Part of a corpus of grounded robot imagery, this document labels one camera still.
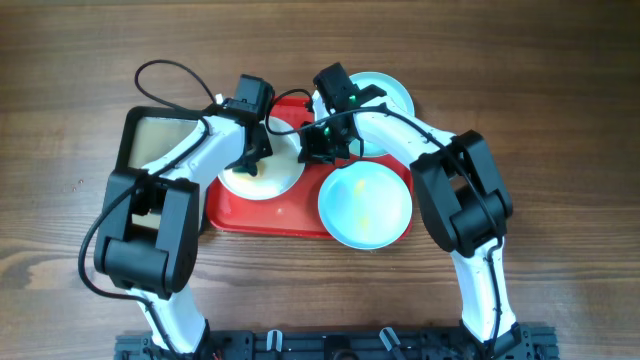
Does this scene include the white round plate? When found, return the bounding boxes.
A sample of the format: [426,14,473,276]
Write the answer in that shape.
[218,133,305,200]

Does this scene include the light blue plate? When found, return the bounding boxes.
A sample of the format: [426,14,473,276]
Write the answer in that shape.
[312,72,416,158]

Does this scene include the pale green plate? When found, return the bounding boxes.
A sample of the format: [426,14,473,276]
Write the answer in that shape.
[318,161,413,250]

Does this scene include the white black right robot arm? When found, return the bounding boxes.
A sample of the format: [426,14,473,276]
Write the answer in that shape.
[298,96,517,358]

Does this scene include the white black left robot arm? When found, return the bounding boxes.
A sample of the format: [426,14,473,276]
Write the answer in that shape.
[81,100,271,359]

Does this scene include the red plastic tray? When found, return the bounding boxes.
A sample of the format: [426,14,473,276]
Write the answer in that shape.
[205,96,413,239]

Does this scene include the black water tray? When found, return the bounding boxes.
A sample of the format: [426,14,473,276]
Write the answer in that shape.
[113,105,211,236]

